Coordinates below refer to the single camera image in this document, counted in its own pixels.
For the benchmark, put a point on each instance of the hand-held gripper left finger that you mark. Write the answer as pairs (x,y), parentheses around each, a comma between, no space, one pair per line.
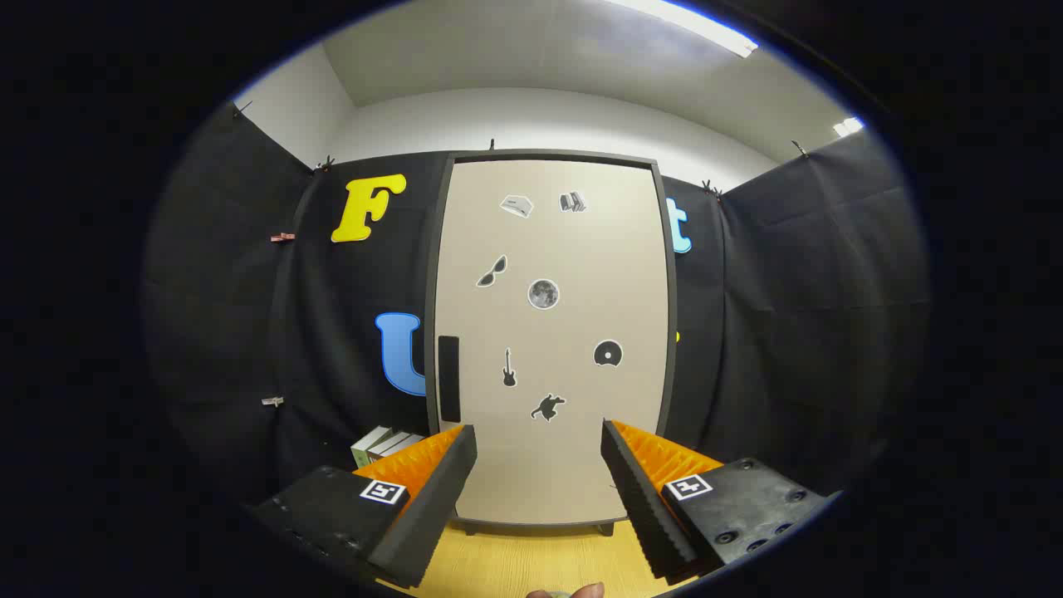
(432,507)

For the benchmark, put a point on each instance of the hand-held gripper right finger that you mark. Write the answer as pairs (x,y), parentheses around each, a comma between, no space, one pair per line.
(644,498)

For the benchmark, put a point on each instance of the beige cabinet door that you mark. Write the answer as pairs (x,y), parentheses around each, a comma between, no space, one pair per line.
(556,241)

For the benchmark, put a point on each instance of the green book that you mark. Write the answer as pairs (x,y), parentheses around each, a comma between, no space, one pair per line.
(365,444)

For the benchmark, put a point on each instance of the grey cabinet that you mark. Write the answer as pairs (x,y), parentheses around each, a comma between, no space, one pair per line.
(432,249)

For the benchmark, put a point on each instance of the black backdrop cloth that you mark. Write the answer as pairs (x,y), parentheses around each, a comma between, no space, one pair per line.
(208,291)

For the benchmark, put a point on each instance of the small ceiling light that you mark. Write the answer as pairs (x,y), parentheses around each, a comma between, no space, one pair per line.
(849,127)

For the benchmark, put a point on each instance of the long ceiling light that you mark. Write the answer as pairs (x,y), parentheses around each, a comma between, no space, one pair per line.
(689,23)

